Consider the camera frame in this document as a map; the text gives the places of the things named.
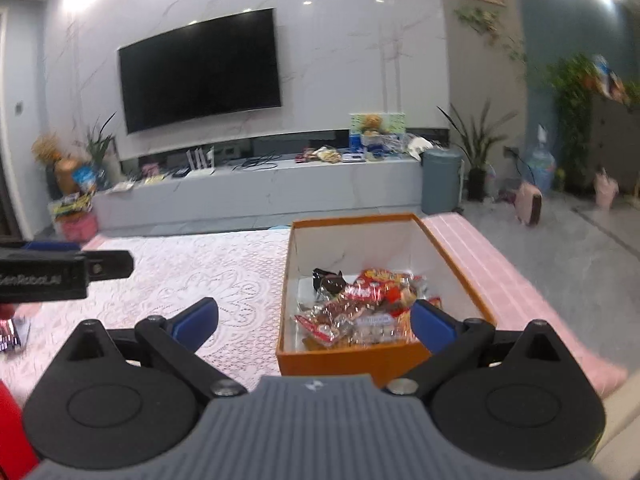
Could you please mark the green leafy potted plant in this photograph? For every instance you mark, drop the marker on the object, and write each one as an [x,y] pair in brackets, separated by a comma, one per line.
[100,142]

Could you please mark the white lace tablecloth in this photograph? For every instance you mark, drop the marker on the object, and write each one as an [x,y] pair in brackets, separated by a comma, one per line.
[200,270]

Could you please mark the orange cardboard box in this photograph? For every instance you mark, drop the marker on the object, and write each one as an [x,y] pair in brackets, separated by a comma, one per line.
[350,360]

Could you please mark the gold vase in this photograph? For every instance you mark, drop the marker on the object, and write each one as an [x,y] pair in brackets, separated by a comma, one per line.
[67,177]

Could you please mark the grey television console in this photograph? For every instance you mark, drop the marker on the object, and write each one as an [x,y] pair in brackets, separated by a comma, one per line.
[260,192]

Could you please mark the brown teddy bear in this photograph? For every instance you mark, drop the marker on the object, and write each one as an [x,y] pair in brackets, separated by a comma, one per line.
[371,124]

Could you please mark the white kitchen scale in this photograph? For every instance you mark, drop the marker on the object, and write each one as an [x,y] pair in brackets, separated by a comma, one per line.
[352,157]

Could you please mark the white round stand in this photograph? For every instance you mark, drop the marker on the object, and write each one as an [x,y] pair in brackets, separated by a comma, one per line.
[419,147]

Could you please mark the bottles on cabinet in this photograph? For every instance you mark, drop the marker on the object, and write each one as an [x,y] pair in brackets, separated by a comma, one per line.
[611,80]

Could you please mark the person's red clothing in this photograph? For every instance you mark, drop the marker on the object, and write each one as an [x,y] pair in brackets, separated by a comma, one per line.
[12,435]

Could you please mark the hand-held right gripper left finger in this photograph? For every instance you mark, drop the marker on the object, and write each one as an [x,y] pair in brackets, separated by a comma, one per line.
[196,321]

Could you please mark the orange stick snack bag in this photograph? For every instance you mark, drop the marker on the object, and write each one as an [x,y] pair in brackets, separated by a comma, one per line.
[387,287]

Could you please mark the white router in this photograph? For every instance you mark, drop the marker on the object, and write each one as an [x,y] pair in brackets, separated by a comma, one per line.
[200,169]

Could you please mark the pink basket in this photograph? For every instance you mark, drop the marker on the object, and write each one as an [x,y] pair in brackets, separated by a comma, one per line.
[79,227]

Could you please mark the black wall television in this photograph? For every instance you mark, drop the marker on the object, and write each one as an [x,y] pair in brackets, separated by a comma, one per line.
[200,70]

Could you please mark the dark grey cabinet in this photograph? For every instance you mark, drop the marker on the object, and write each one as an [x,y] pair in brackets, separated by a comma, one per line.
[617,145]

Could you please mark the grey pedal trash bin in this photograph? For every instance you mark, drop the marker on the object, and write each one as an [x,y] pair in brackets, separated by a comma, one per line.
[441,182]

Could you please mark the pink space heater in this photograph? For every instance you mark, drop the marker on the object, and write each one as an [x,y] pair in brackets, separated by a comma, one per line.
[529,205]

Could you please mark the clear packet of white balls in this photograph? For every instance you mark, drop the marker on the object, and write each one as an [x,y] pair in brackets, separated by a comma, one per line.
[380,331]

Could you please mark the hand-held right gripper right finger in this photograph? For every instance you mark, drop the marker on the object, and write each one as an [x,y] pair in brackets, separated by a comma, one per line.
[431,325]

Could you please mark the green picture card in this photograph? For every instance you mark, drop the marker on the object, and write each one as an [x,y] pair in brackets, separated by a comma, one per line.
[395,121]

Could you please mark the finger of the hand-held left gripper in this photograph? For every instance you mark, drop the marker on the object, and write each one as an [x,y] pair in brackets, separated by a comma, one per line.
[50,246]
[110,264]

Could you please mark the dark shiny candy wrapper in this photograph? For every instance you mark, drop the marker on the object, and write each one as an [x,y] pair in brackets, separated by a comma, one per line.
[329,282]

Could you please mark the blue snack bag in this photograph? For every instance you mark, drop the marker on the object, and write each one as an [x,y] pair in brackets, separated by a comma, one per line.
[85,179]

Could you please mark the small pink bin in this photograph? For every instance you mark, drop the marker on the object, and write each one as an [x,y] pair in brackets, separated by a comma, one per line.
[606,191]

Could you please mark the pink checked tablecloth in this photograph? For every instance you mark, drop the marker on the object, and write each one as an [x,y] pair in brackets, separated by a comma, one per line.
[490,270]

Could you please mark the green vine plant on cabinet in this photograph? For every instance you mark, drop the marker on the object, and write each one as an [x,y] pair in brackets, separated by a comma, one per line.
[572,110]

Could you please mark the large blue water jug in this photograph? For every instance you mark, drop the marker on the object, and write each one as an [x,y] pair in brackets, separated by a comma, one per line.
[540,167]

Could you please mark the yellow and black packets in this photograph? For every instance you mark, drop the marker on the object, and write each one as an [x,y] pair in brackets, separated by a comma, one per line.
[70,206]

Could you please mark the dried yellow flowers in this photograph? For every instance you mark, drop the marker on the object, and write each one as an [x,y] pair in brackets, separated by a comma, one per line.
[46,147]

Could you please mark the pile of snack packets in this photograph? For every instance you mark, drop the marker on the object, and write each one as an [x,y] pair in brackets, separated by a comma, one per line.
[320,155]

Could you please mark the red label meat packet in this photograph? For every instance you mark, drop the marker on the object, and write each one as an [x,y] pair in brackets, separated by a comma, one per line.
[322,327]

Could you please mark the hanging wall vine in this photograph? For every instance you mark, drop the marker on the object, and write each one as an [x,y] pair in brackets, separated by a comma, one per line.
[482,20]

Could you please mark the long-leaf plant in black pot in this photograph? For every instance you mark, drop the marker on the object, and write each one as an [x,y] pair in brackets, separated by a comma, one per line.
[477,180]

